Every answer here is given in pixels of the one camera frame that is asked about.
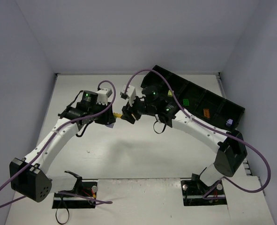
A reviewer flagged long yellow lego brick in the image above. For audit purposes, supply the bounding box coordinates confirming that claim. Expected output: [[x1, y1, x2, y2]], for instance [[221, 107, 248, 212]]
[[113, 113, 122, 118]]

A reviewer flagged light green lego brick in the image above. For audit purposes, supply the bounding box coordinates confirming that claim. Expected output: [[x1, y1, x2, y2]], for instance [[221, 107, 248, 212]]
[[167, 90, 173, 97]]

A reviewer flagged dark green curved lego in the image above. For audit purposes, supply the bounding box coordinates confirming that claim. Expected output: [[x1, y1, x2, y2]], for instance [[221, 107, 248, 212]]
[[183, 99, 189, 106]]

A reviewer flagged brown lego brick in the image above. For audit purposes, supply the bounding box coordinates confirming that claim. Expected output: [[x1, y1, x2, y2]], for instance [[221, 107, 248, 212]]
[[203, 109, 210, 119]]

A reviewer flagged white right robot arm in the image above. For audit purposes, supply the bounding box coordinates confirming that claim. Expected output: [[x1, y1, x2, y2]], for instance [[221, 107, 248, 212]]
[[120, 85, 247, 187]]

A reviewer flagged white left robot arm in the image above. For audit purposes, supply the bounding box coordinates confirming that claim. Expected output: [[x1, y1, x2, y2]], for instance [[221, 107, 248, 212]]
[[9, 89, 115, 203]]

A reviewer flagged black compartment sorting tray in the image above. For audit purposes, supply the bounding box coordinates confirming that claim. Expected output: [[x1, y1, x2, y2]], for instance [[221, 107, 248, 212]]
[[141, 65, 245, 138]]

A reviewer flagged lavender lego in tray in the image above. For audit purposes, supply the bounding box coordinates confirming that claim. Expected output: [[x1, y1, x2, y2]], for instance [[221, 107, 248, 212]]
[[225, 119, 233, 127]]

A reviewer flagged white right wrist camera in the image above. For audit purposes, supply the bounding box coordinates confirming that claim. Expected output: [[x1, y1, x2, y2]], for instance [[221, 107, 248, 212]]
[[120, 85, 136, 107]]

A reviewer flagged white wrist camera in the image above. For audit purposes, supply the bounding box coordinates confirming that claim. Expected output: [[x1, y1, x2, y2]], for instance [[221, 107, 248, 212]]
[[120, 85, 136, 107], [97, 88, 112, 105]]

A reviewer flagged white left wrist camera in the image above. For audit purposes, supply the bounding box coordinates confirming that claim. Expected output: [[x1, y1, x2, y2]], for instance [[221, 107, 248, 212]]
[[97, 88, 112, 105]]

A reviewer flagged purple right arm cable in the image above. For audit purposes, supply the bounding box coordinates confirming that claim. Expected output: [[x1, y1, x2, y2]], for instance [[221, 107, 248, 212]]
[[120, 68, 271, 201]]

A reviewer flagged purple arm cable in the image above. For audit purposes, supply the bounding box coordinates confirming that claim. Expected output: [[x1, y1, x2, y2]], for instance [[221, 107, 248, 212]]
[[0, 81, 117, 210], [120, 68, 271, 201]]

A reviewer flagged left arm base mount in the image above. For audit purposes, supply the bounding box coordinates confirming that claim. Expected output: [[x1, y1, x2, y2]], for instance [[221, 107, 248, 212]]
[[52, 180, 98, 209]]

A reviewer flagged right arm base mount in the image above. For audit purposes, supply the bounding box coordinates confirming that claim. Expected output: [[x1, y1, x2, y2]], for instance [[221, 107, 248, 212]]
[[180, 180, 227, 207]]

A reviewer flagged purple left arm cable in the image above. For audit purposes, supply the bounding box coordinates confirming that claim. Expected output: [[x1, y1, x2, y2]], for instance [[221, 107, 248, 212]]
[[0, 81, 117, 210]]

